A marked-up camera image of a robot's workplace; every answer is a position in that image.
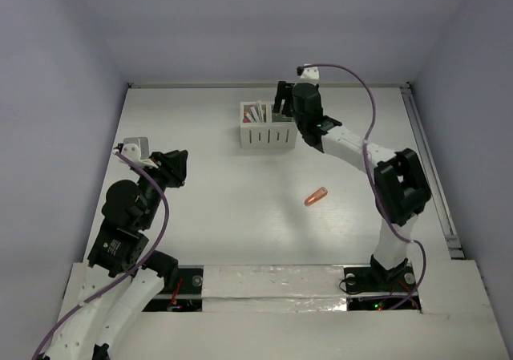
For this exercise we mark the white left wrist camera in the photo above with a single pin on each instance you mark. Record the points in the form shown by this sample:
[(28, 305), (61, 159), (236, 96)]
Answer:
[(136, 150)]

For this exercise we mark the white marker orange cap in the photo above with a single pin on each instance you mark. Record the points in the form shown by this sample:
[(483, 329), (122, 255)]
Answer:
[(249, 117)]

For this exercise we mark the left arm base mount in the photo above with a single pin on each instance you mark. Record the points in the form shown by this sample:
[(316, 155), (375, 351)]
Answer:
[(186, 295)]

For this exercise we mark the white two-compartment slotted organizer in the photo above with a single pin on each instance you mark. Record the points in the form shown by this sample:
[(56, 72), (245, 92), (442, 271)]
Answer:
[(280, 133)]

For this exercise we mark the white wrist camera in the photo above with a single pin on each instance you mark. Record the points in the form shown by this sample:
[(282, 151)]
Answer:
[(136, 150), (308, 74)]

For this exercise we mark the white marker purple cap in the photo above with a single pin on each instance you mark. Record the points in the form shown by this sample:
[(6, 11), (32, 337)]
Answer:
[(255, 114)]

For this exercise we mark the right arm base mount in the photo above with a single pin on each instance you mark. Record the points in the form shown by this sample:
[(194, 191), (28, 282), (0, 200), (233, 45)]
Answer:
[(366, 293)]

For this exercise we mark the aluminium rail right side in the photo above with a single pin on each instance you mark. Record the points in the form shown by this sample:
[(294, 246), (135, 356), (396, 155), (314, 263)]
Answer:
[(453, 243)]

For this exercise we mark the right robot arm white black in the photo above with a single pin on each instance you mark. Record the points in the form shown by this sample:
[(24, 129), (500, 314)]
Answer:
[(397, 179)]

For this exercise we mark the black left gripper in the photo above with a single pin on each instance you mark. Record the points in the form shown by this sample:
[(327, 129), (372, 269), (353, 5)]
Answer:
[(169, 169)]

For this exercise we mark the white marker salmon cap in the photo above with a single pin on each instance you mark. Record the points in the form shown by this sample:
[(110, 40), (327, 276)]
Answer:
[(259, 109)]

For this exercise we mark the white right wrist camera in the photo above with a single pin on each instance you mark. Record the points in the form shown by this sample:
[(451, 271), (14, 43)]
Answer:
[(308, 74)]

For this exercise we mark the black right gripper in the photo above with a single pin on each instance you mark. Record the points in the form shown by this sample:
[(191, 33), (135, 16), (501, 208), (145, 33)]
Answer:
[(284, 91)]

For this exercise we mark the white marker yellow cap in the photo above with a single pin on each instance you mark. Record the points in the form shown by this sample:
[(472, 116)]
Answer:
[(262, 114)]

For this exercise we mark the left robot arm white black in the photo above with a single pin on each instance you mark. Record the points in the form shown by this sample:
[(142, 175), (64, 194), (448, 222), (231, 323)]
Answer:
[(124, 269)]

